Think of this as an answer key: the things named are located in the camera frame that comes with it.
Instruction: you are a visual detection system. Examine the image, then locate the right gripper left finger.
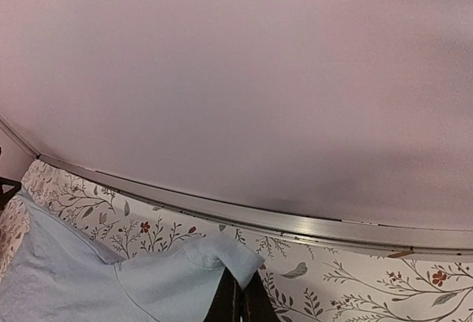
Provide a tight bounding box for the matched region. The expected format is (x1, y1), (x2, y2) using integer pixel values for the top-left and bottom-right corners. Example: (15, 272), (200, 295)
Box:
(210, 268), (241, 322)

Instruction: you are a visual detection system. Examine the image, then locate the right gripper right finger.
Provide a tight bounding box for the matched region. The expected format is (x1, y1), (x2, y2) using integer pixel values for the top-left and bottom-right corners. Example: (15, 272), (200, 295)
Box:
(240, 273), (277, 322)

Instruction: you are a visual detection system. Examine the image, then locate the rear aluminium table rail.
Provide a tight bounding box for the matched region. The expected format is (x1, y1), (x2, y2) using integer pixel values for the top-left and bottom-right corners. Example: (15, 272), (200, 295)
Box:
(39, 155), (472, 263)

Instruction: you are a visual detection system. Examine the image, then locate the light blue t-shirt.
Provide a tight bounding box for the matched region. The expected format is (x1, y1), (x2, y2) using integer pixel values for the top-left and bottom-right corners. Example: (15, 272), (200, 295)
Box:
(1, 191), (263, 321)

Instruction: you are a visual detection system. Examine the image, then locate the left aluminium frame post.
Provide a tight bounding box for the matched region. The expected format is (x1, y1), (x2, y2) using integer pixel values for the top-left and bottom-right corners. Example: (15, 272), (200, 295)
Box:
(0, 116), (41, 159)

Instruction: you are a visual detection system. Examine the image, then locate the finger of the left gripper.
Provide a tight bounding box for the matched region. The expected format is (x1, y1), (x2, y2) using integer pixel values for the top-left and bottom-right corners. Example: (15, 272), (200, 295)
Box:
(0, 177), (21, 211)

